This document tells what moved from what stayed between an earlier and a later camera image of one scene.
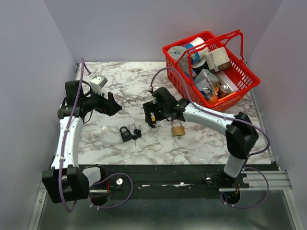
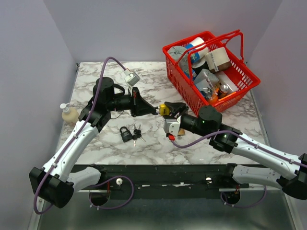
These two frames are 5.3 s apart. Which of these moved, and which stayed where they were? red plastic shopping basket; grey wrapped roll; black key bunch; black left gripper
Moved: black left gripper
Stayed: red plastic shopping basket; black key bunch; grey wrapped roll
